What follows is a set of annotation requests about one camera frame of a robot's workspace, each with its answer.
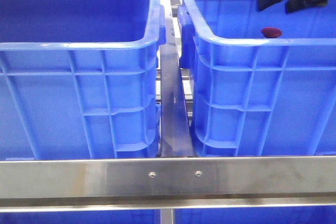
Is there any lower right blue crate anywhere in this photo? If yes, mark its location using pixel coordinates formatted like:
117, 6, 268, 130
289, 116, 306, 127
175, 206, 335, 223

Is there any lower left blue crate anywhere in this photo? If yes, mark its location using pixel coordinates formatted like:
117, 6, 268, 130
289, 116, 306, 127
1, 210, 160, 223

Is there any right blue plastic crate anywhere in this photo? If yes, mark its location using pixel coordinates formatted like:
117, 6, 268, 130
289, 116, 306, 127
179, 0, 335, 157

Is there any blue plastic crate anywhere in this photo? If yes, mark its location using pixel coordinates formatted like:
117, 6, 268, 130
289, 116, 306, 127
179, 0, 335, 157
1, 0, 165, 161

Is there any stainless steel front rail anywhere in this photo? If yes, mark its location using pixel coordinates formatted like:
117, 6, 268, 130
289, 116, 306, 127
1, 156, 335, 212

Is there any red round button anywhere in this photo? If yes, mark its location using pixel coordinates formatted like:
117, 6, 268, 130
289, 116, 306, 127
260, 27, 282, 38

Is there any steel centre divider bar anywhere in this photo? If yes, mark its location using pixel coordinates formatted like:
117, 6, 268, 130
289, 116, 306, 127
160, 0, 194, 157

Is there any left blue plastic crate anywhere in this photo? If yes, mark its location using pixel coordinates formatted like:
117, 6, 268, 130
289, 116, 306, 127
1, 0, 165, 161

